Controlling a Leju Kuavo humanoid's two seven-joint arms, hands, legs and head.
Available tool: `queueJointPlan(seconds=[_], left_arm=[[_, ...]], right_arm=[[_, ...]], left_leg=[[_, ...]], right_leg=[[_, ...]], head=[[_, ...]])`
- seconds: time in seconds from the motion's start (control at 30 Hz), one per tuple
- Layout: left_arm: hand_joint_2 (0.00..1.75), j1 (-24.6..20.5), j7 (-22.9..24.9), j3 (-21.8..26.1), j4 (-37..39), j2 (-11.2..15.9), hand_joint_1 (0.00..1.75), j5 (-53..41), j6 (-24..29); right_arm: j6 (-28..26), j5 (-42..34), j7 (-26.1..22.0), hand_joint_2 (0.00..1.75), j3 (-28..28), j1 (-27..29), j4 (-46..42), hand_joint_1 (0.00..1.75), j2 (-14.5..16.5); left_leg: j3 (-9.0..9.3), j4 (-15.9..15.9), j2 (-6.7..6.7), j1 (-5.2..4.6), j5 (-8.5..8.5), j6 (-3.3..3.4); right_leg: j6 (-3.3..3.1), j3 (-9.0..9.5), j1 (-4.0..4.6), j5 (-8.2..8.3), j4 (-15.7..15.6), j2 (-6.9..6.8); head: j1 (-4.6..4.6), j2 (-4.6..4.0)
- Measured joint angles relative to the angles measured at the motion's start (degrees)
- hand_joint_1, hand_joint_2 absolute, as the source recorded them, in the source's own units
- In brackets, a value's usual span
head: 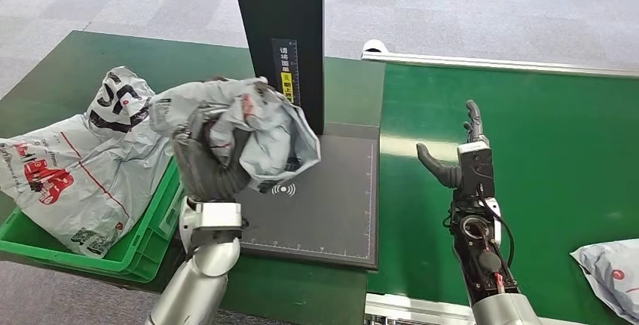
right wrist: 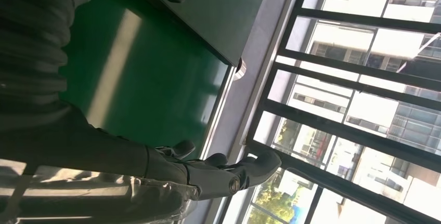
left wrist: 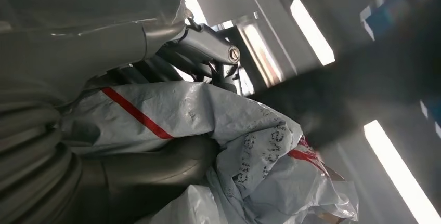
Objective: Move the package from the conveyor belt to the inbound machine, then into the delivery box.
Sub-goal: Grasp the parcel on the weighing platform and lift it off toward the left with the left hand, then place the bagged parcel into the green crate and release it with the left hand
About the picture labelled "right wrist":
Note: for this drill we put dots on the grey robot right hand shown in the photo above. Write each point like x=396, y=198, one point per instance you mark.
x=86, y=167

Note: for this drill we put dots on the green conveyor belt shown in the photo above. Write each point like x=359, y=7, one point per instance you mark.
x=155, y=88

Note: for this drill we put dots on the dark window frame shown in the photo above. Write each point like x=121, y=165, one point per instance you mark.
x=344, y=129

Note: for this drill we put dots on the silver conveyor side rail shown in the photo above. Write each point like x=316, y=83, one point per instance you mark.
x=220, y=112

